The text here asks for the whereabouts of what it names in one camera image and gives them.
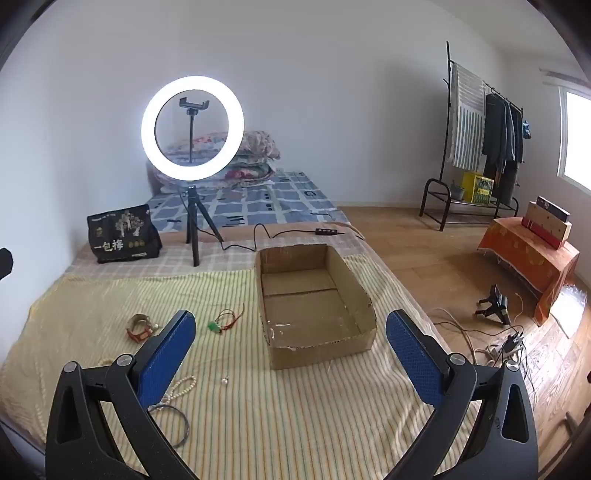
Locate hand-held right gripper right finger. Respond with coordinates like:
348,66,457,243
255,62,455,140
385,309,541,480

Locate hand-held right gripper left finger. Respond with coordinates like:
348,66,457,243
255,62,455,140
45,309,197,480

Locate white bead necklace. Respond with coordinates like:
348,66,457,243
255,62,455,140
159,375,198,407

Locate green pendant red cord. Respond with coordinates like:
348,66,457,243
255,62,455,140
206,303,245,334

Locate thin metal bangle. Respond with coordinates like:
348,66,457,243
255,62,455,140
148,402,191,448

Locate cardboard box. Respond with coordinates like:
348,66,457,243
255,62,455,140
255,244,378,371

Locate small black floor tripod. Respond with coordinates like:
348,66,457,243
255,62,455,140
473,284,511,326

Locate black printed bag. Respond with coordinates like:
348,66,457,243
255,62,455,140
87,203,163,265

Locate yellow striped blanket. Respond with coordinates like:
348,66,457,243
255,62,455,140
0,256,481,480

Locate orange cloth covered table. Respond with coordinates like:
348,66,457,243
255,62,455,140
478,217,580,326

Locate yellow crate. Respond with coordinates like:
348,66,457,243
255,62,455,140
462,171,495,205

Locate red and tan boxes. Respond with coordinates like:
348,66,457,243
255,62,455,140
522,202,572,250

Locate blue patterned bedsheet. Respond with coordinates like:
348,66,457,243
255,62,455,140
145,171,340,232

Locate dark flat box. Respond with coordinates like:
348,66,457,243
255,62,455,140
536,196,571,222

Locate floral pillow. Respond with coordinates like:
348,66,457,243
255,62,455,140
166,131,232,158

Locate black phone holder pole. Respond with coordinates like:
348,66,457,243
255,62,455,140
179,97,211,164

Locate striped towel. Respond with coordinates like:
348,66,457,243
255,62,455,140
449,62,488,171

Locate dark hanging clothes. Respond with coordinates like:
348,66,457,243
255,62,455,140
481,92,525,204

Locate black clothes rack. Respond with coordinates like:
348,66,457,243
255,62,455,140
419,41,525,232

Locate window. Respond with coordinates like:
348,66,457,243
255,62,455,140
556,85,591,195

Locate floor power strip with cables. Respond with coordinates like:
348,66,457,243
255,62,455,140
427,309,539,402

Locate black cable with controller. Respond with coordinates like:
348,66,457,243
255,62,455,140
217,223,347,254

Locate white ring light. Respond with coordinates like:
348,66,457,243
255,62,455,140
141,75,245,182

